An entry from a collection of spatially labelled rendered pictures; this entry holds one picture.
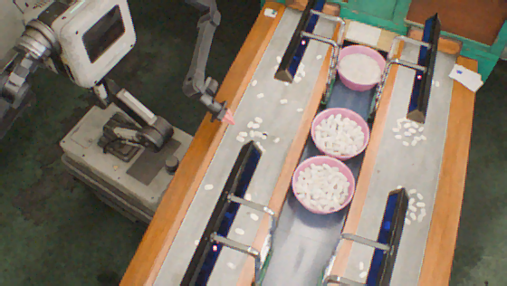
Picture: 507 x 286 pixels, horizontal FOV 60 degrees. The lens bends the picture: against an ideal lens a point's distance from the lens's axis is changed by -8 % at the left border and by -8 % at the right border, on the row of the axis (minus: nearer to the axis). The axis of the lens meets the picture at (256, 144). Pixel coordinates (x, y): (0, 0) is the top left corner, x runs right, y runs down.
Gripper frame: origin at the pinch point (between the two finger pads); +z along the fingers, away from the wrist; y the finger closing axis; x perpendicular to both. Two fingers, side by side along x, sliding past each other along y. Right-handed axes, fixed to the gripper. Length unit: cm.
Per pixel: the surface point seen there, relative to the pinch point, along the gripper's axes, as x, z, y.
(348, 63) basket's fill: -18, 34, 62
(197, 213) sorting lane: 4.6, 5.9, -42.3
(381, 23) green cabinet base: -31, 37, 91
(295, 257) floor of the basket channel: -19, 43, -44
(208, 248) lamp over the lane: -35, -4, -66
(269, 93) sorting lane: 1.0, 10.4, 27.0
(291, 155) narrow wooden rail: -14.8, 25.1, -3.1
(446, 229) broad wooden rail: -62, 81, -14
